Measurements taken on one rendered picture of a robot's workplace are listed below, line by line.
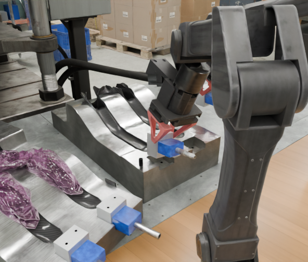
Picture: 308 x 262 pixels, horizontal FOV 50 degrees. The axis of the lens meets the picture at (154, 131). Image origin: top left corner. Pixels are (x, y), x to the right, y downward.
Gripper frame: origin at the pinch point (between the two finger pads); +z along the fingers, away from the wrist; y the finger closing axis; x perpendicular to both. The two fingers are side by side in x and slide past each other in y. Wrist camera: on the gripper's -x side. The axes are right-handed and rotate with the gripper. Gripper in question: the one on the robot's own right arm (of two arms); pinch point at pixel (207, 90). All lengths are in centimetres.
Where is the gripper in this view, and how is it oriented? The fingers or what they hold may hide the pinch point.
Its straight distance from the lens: 101.2
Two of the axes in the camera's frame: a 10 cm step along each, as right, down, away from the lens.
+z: -2.9, 6.1, 7.4
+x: 5.7, 7.3, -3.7
